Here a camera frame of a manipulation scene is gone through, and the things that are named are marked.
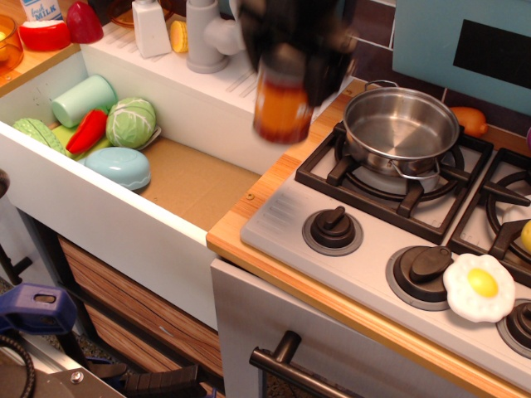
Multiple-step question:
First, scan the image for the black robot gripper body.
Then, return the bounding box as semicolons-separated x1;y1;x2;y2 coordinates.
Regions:
238;0;357;54

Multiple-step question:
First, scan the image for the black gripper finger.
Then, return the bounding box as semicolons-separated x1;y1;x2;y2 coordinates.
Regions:
245;39;270;72
304;51;352;107

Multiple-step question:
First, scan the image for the orange toy bean can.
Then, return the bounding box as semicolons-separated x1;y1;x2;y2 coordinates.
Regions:
253;43;314;144

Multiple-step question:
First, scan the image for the stainless steel pot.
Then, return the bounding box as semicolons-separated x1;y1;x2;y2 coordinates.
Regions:
343;81;460;181

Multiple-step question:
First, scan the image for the grey toy faucet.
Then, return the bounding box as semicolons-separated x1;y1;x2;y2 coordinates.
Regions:
186;0;246;74

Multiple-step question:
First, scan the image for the yellow toy corn piece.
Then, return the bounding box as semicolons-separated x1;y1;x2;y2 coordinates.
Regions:
169;21;188;53

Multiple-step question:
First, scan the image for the white soap dispenser bottle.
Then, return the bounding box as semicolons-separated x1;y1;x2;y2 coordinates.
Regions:
132;0;172;59

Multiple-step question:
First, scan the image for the orange transparent bowl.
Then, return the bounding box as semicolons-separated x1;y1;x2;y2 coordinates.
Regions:
107;0;173;28

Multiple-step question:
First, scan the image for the green toy cabbage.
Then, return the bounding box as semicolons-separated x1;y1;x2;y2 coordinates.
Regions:
105;97;157;149

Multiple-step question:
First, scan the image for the orange toy carrot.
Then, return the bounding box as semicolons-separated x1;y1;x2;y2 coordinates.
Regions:
451;107;489;138

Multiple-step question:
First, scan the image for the black left stove knob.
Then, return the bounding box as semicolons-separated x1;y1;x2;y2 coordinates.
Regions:
302;206;363;257

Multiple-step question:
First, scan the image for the black stove knob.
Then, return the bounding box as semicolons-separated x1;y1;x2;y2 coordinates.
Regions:
386;245;453;312
496;299;530;359
302;206;363;257

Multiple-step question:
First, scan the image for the mint green toy cup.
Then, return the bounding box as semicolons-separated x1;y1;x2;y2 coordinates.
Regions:
51;75;118;128

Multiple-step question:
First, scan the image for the black left burner grate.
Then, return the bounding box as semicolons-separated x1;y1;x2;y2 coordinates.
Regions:
295;123;494;244

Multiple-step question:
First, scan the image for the black burner grate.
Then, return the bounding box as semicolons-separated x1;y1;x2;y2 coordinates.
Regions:
448;148;530;287
295;123;494;244

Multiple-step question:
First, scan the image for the dark red toy pepper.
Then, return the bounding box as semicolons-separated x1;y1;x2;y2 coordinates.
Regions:
66;1;104;44

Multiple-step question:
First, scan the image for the light blue toy bowl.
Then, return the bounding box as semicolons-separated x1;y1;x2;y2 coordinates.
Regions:
80;147;151;191

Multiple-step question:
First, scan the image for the red toy chili pepper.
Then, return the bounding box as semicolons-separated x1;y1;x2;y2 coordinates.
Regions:
66;109;108;154

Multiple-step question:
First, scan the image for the red toy cheese wheel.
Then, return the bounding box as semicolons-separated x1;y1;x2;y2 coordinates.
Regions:
18;20;71;51

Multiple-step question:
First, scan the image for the light green toy plate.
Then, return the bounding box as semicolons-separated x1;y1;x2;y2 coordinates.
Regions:
50;124;112;162

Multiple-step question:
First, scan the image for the black right burner grate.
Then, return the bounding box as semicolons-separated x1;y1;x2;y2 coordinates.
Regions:
448;148;530;287

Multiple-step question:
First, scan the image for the black middle stove knob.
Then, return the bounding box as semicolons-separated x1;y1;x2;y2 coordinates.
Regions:
386;245;453;312

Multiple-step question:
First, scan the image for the toy milk carton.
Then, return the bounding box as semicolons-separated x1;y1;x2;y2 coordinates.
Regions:
20;0;63;22

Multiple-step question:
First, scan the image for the orange transparent cup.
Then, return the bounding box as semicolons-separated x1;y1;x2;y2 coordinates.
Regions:
1;14;24;75

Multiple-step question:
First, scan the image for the yellow toy lemon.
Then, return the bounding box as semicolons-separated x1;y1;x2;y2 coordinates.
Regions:
520;221;531;252

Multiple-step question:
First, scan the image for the toy fried egg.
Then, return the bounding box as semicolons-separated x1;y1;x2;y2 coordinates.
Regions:
443;254;516;323

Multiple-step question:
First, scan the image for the black right stove knob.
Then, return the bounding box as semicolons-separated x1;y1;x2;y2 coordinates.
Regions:
496;299;530;359

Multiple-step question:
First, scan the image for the blue clamp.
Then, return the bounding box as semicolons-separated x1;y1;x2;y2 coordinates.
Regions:
1;283;77;335

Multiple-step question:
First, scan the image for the black oven door handle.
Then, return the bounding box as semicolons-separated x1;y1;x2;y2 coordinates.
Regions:
249;330;358;397

